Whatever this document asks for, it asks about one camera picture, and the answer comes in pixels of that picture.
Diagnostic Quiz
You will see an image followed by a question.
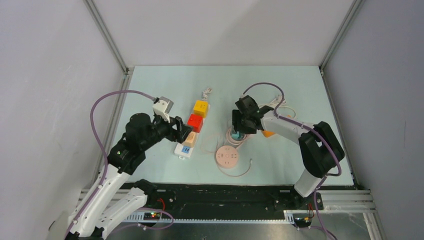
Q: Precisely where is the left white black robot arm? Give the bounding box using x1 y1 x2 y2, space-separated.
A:
64 113 193 240

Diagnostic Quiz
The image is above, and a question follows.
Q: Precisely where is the beige cube plug adapter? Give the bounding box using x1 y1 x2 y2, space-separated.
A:
182 131 198 148

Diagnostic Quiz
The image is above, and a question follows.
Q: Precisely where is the light green table mat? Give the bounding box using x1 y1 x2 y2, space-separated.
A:
112 66 338 185

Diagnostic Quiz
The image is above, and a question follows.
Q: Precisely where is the white multicolour power strip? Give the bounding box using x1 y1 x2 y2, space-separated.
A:
173 87 213 160

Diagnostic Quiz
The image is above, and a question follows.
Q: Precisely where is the red cube socket adapter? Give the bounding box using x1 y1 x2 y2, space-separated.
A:
187 113 204 133

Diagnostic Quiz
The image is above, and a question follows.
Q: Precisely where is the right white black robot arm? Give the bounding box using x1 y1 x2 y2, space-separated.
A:
231 95 345 209

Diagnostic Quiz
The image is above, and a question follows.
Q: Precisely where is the teal cube socket adapter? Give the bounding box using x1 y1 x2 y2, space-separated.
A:
230 132 244 141

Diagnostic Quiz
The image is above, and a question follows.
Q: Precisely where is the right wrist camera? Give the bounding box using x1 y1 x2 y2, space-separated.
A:
239 94 250 99

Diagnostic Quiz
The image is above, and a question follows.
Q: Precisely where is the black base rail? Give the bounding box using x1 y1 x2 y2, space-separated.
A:
146 183 324 221

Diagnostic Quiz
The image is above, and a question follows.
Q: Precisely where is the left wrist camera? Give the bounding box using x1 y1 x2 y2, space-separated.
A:
152 96 174 123

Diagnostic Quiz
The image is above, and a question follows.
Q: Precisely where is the yellow cube socket adapter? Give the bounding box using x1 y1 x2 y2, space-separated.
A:
193 100 209 119

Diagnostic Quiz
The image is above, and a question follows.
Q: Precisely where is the thin pink charging cable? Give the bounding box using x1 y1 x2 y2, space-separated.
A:
200 115 254 178

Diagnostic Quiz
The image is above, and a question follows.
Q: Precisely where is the orange power strip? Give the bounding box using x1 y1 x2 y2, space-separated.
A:
260 114 294 138

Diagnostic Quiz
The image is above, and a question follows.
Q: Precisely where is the pink coiled cable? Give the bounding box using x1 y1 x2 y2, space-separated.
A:
225 127 251 149

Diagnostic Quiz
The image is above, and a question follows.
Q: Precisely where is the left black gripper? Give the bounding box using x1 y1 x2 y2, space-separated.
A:
140 111 193 151

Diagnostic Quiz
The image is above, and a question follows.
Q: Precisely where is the pink round power strip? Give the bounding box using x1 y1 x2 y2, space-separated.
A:
215 145 239 169

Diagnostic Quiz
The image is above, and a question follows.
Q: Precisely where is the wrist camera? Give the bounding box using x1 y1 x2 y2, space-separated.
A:
239 94 250 99
152 96 174 123

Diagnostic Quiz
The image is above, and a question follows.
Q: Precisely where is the white bundled cable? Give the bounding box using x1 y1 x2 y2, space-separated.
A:
258 94 287 115

